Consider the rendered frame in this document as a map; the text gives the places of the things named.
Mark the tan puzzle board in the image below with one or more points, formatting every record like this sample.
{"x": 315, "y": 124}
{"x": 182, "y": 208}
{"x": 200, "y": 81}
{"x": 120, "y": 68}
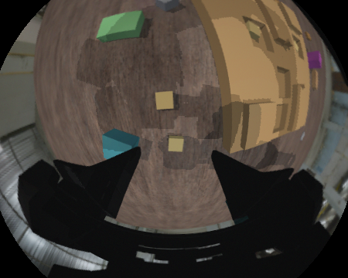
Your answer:
{"x": 264, "y": 83}

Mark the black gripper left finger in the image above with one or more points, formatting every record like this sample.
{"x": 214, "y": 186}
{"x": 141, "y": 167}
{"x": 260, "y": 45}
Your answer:
{"x": 105, "y": 182}

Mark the purple cube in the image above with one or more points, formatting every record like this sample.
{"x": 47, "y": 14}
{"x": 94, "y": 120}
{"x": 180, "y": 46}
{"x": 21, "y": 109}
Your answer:
{"x": 314, "y": 60}

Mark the teal block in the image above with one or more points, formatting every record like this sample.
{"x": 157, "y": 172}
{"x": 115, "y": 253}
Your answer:
{"x": 116, "y": 142}

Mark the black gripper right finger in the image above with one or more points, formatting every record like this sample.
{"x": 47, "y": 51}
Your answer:
{"x": 244, "y": 186}

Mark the light green flat block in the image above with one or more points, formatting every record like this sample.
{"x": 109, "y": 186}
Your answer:
{"x": 128, "y": 24}

